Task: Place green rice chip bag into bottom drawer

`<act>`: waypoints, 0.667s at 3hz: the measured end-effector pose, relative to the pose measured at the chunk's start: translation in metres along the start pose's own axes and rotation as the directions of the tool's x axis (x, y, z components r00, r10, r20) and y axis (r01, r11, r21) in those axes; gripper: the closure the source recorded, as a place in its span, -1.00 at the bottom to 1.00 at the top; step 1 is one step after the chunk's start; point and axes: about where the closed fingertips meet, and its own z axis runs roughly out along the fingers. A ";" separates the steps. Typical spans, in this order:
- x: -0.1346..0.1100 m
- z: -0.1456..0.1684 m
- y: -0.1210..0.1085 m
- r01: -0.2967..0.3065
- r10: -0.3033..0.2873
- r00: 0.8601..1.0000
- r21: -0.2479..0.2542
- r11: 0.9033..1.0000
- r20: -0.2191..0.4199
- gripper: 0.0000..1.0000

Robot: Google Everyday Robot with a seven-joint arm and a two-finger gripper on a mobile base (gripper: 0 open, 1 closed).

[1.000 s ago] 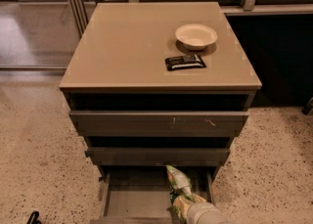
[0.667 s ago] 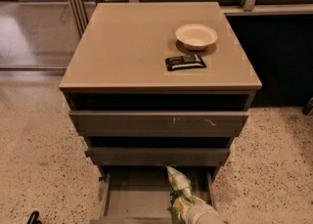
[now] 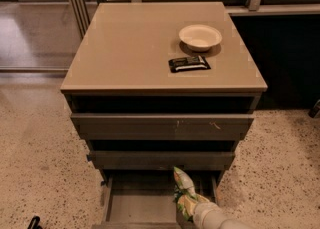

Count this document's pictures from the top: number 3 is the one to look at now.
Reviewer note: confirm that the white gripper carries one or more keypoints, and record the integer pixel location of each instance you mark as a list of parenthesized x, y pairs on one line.
[(202, 209)]

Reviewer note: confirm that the green rice chip bag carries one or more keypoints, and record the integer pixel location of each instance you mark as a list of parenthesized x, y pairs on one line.
[(184, 186)]

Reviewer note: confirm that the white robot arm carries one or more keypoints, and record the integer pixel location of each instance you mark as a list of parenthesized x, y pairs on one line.
[(229, 223)]

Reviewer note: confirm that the bottom grey open drawer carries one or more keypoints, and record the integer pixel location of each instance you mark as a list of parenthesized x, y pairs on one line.
[(145, 199)]

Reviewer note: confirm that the middle grey drawer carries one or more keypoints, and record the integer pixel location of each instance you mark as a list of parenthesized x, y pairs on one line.
[(161, 160)]

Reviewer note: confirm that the grey drawer cabinet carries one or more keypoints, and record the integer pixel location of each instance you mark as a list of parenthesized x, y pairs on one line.
[(121, 67)]

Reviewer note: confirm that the top grey drawer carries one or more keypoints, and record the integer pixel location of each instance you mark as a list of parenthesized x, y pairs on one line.
[(161, 126)]

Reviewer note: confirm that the black snack bar packet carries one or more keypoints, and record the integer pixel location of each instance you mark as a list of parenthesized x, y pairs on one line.
[(188, 63)]

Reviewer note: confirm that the black object at right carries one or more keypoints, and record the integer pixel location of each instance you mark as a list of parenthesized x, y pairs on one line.
[(315, 110)]

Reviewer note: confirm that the black object on floor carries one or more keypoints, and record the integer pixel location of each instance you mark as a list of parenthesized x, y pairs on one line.
[(35, 223)]

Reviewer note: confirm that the white paper bowl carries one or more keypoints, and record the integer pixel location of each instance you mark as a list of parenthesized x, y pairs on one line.
[(200, 38)]

